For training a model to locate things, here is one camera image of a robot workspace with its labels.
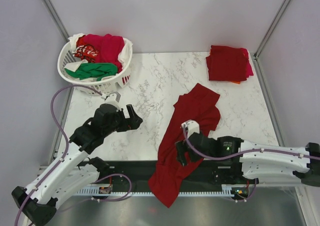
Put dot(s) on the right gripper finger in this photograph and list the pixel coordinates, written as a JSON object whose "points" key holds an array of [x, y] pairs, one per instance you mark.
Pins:
{"points": [[193, 156], [181, 149]]}

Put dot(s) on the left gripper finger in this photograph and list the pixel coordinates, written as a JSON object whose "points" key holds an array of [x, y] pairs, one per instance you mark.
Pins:
{"points": [[123, 129], [133, 121]]}

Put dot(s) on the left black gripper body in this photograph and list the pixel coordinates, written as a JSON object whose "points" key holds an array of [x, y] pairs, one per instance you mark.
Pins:
{"points": [[120, 120]]}

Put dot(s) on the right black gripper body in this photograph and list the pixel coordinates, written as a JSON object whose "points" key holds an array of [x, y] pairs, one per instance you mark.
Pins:
{"points": [[206, 154]]}

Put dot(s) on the dark red t shirt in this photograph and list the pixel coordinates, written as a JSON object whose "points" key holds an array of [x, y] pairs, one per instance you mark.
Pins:
{"points": [[194, 112]]}

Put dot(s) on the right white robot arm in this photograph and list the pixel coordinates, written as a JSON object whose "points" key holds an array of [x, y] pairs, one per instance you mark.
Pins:
{"points": [[252, 161]]}

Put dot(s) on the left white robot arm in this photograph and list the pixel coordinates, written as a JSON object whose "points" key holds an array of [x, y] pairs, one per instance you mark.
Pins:
{"points": [[40, 200]]}

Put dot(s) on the green shirt in basket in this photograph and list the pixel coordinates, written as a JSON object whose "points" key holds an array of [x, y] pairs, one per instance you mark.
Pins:
{"points": [[95, 71]]}

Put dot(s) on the red printed shirt in basket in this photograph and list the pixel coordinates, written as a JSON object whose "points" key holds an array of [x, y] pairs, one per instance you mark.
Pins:
{"points": [[85, 51]]}

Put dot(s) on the white laundry basket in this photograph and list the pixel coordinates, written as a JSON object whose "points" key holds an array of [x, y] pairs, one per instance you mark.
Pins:
{"points": [[106, 85]]}

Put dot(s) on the white shirt in basket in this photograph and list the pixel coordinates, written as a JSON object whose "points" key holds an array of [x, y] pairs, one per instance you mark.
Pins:
{"points": [[123, 57]]}

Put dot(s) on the folded dark red shirt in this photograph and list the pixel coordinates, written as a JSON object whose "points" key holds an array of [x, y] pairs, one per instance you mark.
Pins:
{"points": [[226, 63]]}

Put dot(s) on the folded pink shirt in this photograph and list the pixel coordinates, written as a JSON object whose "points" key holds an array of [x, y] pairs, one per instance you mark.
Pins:
{"points": [[249, 71]]}

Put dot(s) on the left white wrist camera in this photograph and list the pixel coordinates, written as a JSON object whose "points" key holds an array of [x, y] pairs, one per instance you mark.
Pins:
{"points": [[112, 99]]}

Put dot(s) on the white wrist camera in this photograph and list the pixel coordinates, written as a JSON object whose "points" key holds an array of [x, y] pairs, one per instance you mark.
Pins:
{"points": [[191, 127], [112, 99]]}

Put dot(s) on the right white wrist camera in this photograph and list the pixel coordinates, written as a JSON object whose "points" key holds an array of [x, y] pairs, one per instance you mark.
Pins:
{"points": [[191, 127]]}

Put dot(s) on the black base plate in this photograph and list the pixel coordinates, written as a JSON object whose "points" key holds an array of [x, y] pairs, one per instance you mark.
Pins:
{"points": [[207, 176]]}

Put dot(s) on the slotted cable duct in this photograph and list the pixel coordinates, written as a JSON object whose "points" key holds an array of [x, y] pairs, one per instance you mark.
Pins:
{"points": [[99, 191]]}

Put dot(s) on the aluminium rail bars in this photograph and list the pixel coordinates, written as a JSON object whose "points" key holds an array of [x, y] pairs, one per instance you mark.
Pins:
{"points": [[267, 182]]}

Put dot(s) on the right aluminium table rail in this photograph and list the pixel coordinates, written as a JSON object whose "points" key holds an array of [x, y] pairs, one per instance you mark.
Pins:
{"points": [[269, 102]]}

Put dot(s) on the left aluminium frame post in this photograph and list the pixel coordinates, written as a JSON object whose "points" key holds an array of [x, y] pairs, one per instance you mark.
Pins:
{"points": [[56, 18]]}

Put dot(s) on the aluminium frame post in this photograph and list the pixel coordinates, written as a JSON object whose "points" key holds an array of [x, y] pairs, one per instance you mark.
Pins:
{"points": [[56, 18], [278, 16]]}

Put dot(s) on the right aluminium frame post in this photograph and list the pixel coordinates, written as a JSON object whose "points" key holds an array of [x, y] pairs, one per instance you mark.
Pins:
{"points": [[278, 16]]}

